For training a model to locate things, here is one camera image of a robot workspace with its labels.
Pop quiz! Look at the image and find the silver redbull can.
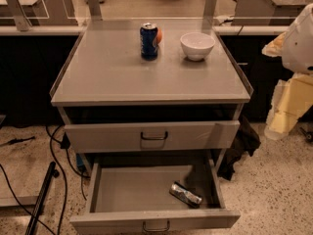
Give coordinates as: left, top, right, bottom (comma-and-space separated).
169, 182, 202, 208

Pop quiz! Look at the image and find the black floor cable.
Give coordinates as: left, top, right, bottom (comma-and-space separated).
0, 124, 91, 235

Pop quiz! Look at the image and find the black top drawer handle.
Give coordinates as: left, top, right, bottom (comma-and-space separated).
140, 131, 168, 141

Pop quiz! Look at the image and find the grey open middle drawer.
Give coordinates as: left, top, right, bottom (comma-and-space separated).
70, 157, 240, 235

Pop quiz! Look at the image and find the black bar on floor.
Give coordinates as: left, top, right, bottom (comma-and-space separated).
25, 162, 58, 235

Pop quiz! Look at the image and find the black cloth on floor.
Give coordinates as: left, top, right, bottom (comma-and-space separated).
217, 116, 261, 180

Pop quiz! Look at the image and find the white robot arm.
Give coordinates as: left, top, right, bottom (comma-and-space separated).
262, 4, 313, 140

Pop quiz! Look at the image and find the grey drawer cabinet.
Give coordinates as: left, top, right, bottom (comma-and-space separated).
49, 17, 254, 174

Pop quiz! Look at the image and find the grey top drawer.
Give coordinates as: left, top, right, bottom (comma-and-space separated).
65, 120, 240, 153

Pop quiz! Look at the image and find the metal middle drawer handle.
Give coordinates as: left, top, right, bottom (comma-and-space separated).
142, 220, 170, 233

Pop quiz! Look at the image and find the white ceramic bowl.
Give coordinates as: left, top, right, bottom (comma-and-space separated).
180, 32, 215, 61

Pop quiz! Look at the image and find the blue pepsi can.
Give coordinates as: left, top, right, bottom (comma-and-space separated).
140, 23, 157, 60

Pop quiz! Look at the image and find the orange fruit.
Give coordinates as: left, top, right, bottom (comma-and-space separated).
156, 28, 162, 44

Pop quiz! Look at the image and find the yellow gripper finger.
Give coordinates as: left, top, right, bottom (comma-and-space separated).
264, 73, 313, 140
262, 33, 286, 58

